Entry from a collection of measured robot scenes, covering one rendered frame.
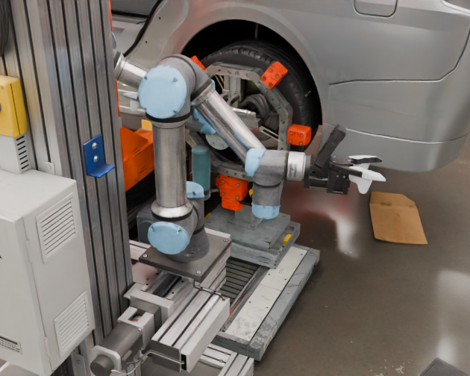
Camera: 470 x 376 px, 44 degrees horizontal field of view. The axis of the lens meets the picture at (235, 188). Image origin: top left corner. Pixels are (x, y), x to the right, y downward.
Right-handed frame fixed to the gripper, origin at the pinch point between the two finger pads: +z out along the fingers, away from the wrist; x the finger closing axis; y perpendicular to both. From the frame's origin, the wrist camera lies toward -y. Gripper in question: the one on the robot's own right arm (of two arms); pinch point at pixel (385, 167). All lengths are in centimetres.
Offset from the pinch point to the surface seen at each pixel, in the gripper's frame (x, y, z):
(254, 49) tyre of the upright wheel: -121, -10, -52
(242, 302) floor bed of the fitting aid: -94, 105, -47
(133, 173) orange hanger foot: -109, 51, -106
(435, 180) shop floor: -256, 89, 63
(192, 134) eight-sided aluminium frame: -122, 33, -80
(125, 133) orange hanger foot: -105, 30, -108
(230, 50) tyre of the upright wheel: -119, -10, -62
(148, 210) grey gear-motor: -108, 69, -98
